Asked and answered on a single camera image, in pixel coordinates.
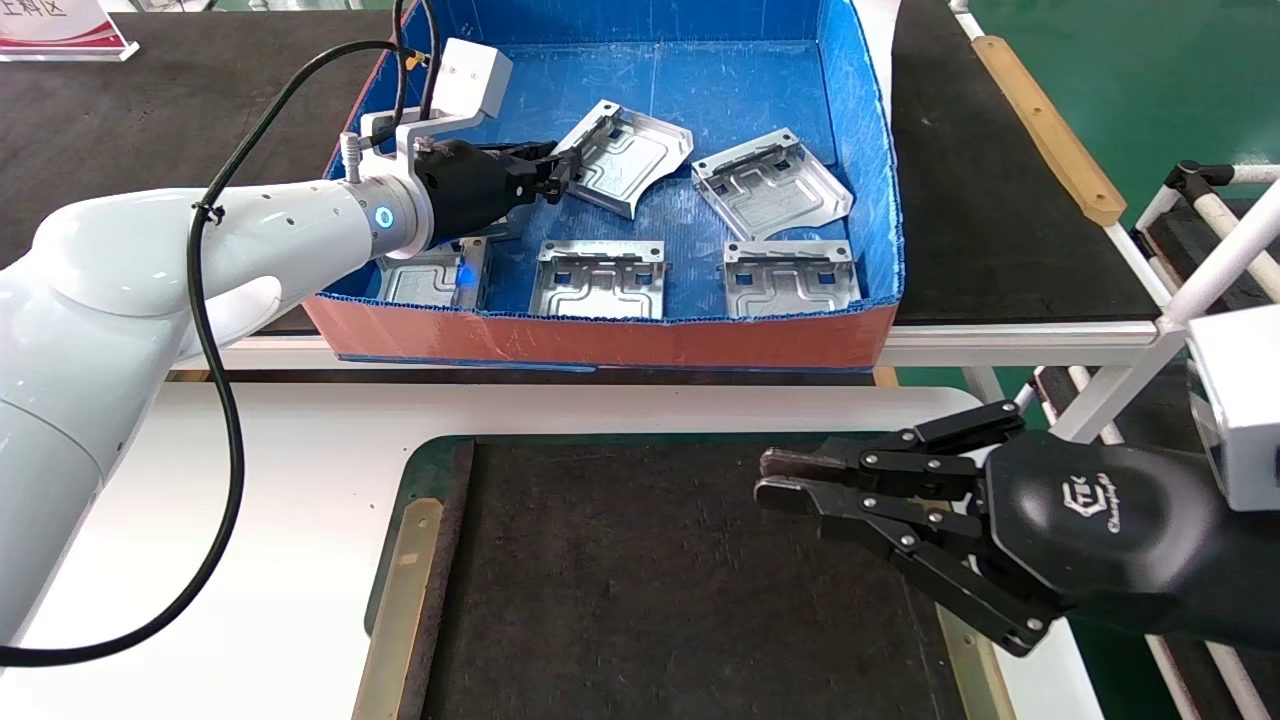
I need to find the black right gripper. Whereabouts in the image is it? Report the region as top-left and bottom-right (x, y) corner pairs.
(753, 400), (1280, 658)

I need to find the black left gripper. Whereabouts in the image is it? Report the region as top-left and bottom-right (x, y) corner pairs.
(413, 138), (581, 246)

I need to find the blue corrugated box orange front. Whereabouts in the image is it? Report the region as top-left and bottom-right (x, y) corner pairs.
(303, 0), (904, 371)

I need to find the brass mat clamp strip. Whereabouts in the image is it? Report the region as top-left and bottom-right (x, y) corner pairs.
(935, 605), (1016, 720)
(350, 497), (446, 720)

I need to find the small black felt mat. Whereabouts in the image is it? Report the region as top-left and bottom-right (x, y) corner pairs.
(420, 433), (961, 720)

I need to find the green base mat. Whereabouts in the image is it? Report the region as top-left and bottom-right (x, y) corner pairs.
(365, 433), (476, 641)

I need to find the black cart mat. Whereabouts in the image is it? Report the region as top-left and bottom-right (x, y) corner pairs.
(1140, 200), (1280, 311)

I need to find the long wooden edge strip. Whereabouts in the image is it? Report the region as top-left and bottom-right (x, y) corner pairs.
(972, 36), (1128, 228)

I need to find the large black felt mat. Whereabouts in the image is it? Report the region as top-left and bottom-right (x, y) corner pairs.
(0, 10), (1163, 338)

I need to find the white pipe rack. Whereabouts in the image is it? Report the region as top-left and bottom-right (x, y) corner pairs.
(1055, 160), (1280, 446)

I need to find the black pipe joint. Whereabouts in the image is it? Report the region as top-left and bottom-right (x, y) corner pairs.
(1165, 160), (1236, 208)

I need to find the white and red sign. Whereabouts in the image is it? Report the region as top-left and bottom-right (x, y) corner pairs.
(0, 0), (141, 63)

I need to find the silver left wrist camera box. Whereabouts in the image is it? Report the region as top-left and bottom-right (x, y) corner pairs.
(437, 38), (514, 129)

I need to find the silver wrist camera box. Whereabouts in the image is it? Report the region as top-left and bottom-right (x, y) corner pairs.
(437, 38), (514, 129)
(1187, 303), (1280, 513)

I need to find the white table edge rail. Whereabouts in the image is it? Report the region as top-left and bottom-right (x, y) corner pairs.
(170, 320), (1188, 373)

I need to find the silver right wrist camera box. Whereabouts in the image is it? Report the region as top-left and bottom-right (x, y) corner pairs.
(1187, 303), (1280, 513)

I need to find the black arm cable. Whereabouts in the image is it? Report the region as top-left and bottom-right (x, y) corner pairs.
(0, 0), (446, 669)

